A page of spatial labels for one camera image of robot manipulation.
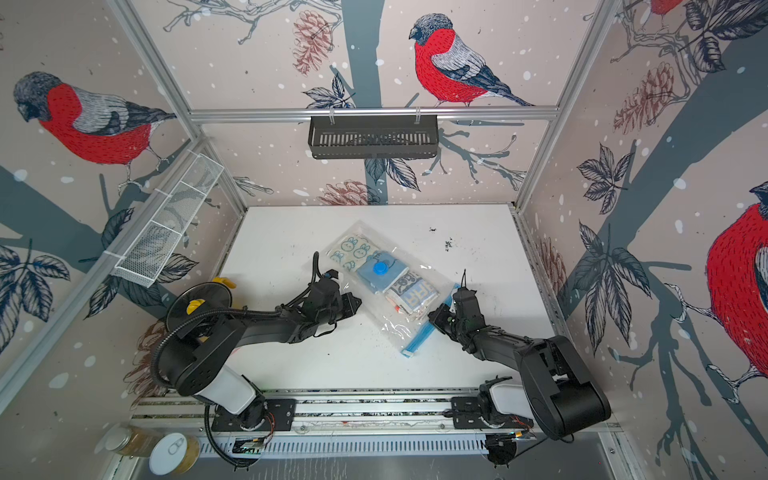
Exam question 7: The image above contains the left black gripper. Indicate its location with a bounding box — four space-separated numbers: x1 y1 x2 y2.
317 292 365 328

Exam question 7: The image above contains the grey patterned towel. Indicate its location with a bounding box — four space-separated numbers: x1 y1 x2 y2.
384 272 438 316

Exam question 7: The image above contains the clear vacuum bag blue zipper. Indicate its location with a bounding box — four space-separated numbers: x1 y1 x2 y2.
319 221 459 358

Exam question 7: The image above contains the cream towel blue bunny print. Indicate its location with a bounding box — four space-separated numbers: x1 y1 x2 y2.
326 234 381 273

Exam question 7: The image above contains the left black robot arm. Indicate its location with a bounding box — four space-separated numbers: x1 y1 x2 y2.
150 273 363 431

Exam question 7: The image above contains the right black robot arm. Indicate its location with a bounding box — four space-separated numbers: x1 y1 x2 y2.
428 286 612 440

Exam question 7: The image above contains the yellow pot black lid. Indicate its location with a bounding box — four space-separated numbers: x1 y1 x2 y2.
165 277 236 331

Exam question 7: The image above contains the glass jar with metal lid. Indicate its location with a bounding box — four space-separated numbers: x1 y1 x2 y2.
95 424 162 458

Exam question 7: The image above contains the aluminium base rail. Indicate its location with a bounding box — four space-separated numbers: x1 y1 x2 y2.
128 388 622 460

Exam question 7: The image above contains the black hanging wire basket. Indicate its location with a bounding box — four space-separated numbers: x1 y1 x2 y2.
308 115 439 160

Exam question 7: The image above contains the black corrugated cable conduit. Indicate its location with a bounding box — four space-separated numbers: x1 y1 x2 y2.
149 250 322 391

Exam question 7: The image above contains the white mesh wall shelf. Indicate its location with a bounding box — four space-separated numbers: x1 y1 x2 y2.
112 153 224 287

